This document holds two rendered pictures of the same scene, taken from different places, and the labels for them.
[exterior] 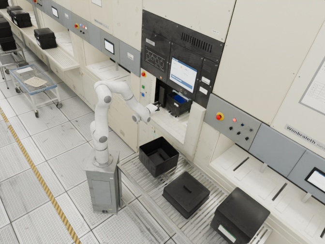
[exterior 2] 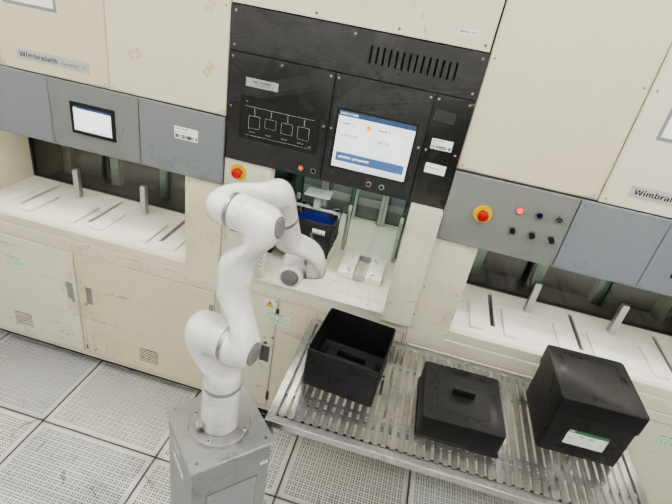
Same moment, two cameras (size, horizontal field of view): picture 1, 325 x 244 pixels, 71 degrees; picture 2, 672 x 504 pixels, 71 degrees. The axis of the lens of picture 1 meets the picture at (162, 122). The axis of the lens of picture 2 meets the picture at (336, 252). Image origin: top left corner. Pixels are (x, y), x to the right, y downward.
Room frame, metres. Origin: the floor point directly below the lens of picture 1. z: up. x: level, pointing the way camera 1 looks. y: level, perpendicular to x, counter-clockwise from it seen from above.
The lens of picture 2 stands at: (0.40, 0.92, 2.08)
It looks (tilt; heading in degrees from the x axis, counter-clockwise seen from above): 30 degrees down; 324
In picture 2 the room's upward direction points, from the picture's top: 11 degrees clockwise
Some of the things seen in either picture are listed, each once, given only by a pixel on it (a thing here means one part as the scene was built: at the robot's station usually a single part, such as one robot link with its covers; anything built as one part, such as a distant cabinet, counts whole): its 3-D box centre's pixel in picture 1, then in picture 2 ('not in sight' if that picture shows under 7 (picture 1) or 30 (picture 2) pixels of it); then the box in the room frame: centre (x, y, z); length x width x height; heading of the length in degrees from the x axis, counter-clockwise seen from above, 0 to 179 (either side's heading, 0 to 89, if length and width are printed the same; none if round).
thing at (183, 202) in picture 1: (186, 192); (460, 403); (1.12, -0.27, 0.83); 0.29 x 0.29 x 0.13; 48
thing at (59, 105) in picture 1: (36, 88); not in sight; (3.22, 2.21, 0.24); 0.97 x 0.52 x 0.48; 49
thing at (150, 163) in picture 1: (158, 156); (350, 354); (1.47, 0.00, 0.85); 0.28 x 0.28 x 0.17; 41
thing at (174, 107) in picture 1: (179, 100); (314, 223); (2.12, -0.16, 1.06); 0.24 x 0.20 x 0.32; 47
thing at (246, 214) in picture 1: (238, 219); (580, 403); (0.90, -0.65, 0.89); 0.29 x 0.29 x 0.25; 48
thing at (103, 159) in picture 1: (101, 153); (220, 404); (1.42, 0.53, 0.85); 0.19 x 0.19 x 0.18
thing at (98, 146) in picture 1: (98, 134); (214, 350); (1.44, 0.55, 1.07); 0.19 x 0.12 x 0.24; 33
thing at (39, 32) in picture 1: (45, 38); not in sight; (3.72, 2.13, 0.93); 0.30 x 0.28 x 0.26; 43
